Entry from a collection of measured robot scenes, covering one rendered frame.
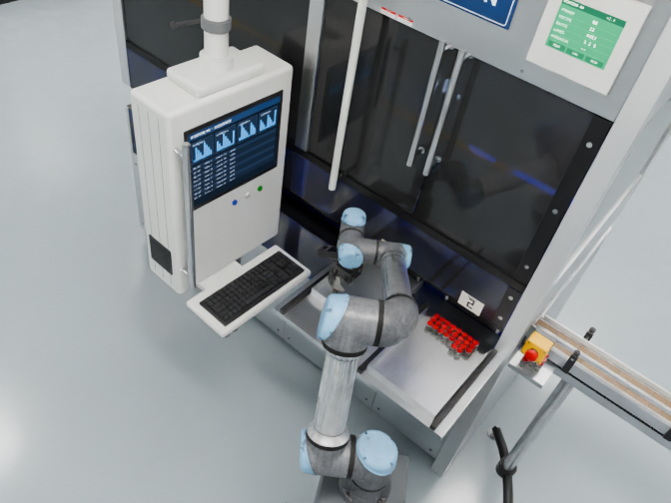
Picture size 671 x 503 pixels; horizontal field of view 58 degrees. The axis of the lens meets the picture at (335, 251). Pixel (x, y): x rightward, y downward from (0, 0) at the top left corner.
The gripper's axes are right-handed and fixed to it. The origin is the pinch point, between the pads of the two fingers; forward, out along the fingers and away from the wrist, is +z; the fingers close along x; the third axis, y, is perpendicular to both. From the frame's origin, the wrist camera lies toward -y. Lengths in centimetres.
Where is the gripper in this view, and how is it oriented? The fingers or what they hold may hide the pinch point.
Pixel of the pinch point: (335, 284)
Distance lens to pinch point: 212.9
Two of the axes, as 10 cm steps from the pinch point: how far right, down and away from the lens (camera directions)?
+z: -1.3, 7.0, 7.0
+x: 6.4, -4.8, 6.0
